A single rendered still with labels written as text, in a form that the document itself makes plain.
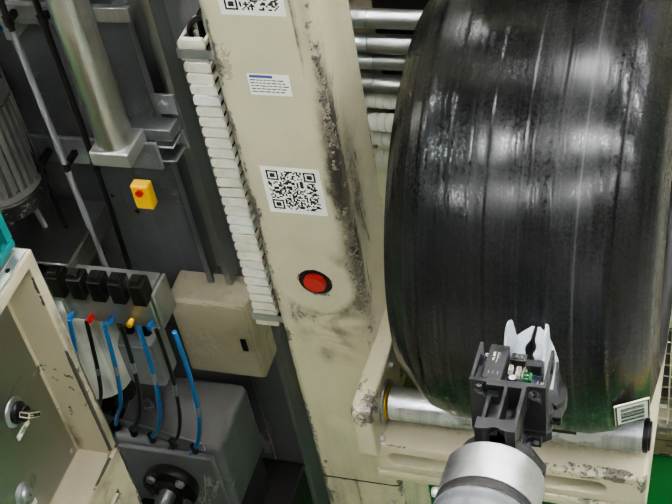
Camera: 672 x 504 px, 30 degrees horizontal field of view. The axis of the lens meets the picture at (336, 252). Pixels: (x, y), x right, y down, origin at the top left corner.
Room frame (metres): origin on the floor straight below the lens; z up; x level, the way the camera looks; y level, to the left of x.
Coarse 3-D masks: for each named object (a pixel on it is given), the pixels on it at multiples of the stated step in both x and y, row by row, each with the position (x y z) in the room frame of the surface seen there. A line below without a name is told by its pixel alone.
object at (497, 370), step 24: (480, 360) 0.77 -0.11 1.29; (504, 360) 0.76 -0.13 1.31; (528, 360) 0.75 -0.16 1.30; (552, 360) 0.74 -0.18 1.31; (480, 384) 0.74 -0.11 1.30; (504, 384) 0.72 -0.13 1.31; (528, 384) 0.72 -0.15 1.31; (480, 408) 0.73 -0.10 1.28; (504, 408) 0.70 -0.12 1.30; (528, 408) 0.71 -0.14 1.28; (552, 408) 0.73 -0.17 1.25; (480, 432) 0.67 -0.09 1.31; (504, 432) 0.67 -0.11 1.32; (528, 432) 0.71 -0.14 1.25; (528, 456) 0.66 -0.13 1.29
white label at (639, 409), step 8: (640, 400) 0.83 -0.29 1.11; (648, 400) 0.83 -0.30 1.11; (616, 408) 0.83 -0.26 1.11; (624, 408) 0.83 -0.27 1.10; (632, 408) 0.83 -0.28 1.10; (640, 408) 0.83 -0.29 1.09; (648, 408) 0.83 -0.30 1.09; (616, 416) 0.83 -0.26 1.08; (624, 416) 0.84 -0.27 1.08; (632, 416) 0.84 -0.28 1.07; (640, 416) 0.84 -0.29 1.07; (648, 416) 0.84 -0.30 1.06; (616, 424) 0.84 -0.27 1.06
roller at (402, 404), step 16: (384, 400) 1.06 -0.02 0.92; (400, 400) 1.05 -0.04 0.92; (416, 400) 1.04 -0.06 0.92; (384, 416) 1.05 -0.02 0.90; (400, 416) 1.04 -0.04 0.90; (416, 416) 1.03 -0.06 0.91; (432, 416) 1.02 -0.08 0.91; (448, 416) 1.01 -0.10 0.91; (560, 432) 0.95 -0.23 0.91; (576, 432) 0.95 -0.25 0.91; (608, 432) 0.94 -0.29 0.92; (624, 432) 0.93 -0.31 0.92; (640, 432) 0.92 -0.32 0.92; (608, 448) 0.93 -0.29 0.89; (624, 448) 0.92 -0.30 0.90; (640, 448) 0.91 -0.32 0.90
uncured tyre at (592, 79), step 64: (448, 0) 1.16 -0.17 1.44; (512, 0) 1.12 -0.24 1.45; (576, 0) 1.10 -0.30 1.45; (640, 0) 1.08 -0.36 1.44; (448, 64) 1.06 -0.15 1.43; (512, 64) 1.03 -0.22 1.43; (576, 64) 1.01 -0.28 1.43; (640, 64) 1.00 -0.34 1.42; (448, 128) 1.00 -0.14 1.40; (512, 128) 0.97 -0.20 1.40; (576, 128) 0.95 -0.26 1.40; (640, 128) 0.94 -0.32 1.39; (448, 192) 0.95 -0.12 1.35; (512, 192) 0.92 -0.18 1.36; (576, 192) 0.90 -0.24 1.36; (640, 192) 0.90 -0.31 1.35; (384, 256) 0.97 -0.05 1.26; (448, 256) 0.91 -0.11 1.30; (512, 256) 0.89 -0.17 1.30; (576, 256) 0.87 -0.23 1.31; (640, 256) 0.86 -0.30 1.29; (448, 320) 0.89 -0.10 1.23; (576, 320) 0.84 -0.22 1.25; (640, 320) 0.84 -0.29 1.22; (448, 384) 0.89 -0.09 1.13; (576, 384) 0.83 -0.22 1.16; (640, 384) 0.84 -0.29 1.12
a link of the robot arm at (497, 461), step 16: (464, 448) 0.66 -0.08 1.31; (480, 448) 0.66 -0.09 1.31; (496, 448) 0.65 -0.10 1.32; (512, 448) 0.65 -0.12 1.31; (448, 464) 0.66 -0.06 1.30; (464, 464) 0.64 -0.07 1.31; (480, 464) 0.64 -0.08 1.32; (496, 464) 0.64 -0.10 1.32; (512, 464) 0.64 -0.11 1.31; (528, 464) 0.64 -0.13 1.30; (448, 480) 0.64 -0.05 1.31; (512, 480) 0.62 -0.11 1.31; (528, 480) 0.62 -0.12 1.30; (544, 480) 0.64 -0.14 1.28; (432, 496) 0.65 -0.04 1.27; (528, 496) 0.61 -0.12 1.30
